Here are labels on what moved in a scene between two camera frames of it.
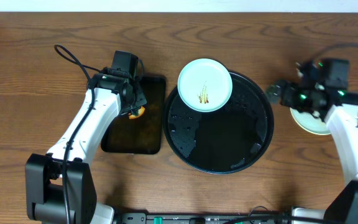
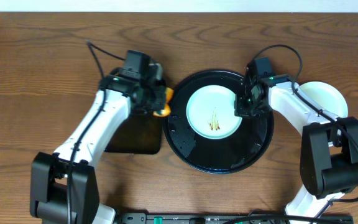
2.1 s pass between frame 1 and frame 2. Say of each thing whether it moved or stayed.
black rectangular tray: stayed
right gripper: moved
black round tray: stayed
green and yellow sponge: moved
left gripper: moved
